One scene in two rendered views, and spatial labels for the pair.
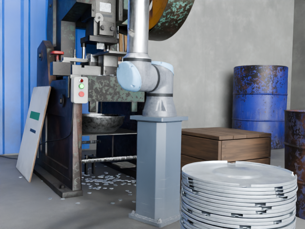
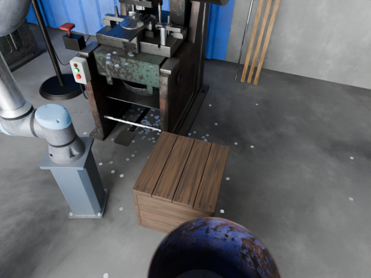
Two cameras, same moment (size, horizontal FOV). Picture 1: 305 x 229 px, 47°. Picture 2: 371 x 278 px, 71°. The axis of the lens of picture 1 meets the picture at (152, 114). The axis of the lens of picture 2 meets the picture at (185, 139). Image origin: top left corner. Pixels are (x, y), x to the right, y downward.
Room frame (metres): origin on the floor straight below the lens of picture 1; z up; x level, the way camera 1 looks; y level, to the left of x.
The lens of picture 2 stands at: (1.39, -0.94, 1.34)
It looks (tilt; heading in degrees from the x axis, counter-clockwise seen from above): 45 degrees down; 46
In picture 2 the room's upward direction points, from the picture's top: 4 degrees clockwise
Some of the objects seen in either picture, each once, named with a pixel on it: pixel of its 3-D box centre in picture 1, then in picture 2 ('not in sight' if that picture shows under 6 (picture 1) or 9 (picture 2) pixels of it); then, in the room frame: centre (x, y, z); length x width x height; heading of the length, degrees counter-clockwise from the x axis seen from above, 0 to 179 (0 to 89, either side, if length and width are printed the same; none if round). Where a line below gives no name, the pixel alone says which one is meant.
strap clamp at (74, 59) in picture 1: (73, 57); (115, 15); (2.15, 0.49, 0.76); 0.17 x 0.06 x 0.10; 121
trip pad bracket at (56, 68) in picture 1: (60, 78); (77, 51); (1.88, 0.49, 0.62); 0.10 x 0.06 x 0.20; 121
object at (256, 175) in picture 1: (237, 172); not in sight; (0.92, -0.22, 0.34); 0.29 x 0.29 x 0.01
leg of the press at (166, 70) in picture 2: (126, 107); (191, 66); (2.49, 0.18, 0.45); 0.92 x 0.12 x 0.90; 31
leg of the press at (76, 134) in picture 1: (50, 107); (119, 51); (2.22, 0.64, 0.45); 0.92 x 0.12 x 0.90; 31
